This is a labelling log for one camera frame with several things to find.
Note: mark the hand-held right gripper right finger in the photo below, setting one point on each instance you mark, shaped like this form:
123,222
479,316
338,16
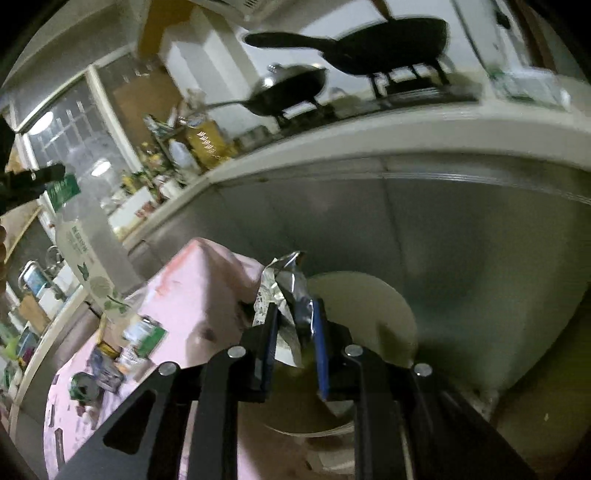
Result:
321,353

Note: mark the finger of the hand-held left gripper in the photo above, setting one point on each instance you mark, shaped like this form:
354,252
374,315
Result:
27,184

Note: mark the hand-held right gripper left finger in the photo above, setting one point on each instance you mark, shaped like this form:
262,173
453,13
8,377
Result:
272,344

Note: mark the silver foil wrapper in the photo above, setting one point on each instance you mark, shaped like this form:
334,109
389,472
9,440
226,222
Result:
288,300

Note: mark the beige round bin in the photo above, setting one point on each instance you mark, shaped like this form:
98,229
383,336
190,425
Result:
369,314

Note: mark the clear plastic bottle green label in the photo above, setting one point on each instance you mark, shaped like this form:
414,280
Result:
87,249

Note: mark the barred kitchen window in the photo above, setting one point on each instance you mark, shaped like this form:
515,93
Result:
69,124

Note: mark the pink floral tablecloth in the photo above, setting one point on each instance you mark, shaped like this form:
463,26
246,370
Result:
194,286

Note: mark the row of condiment bottles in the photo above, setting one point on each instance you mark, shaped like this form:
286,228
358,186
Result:
147,175

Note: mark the green white can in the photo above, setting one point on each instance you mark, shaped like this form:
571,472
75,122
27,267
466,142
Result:
143,334

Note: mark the white plastic jug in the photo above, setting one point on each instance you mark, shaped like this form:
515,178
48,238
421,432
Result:
182,154

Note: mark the crumpled grey packet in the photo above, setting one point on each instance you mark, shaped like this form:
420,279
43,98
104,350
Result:
104,369

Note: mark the grey kitchen cabinet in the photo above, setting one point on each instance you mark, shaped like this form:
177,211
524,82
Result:
461,240

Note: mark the yellow cooking oil bottle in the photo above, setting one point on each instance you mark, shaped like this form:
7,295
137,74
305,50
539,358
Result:
207,143

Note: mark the steel wok with lid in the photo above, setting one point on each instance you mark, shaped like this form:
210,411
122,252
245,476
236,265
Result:
286,90

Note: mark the black gas stove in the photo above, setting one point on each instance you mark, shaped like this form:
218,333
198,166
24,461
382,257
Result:
415,94

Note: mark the black wok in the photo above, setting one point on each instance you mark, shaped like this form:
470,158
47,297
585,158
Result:
392,46

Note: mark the green white tissue pack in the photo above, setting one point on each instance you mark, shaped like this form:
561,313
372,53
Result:
531,85

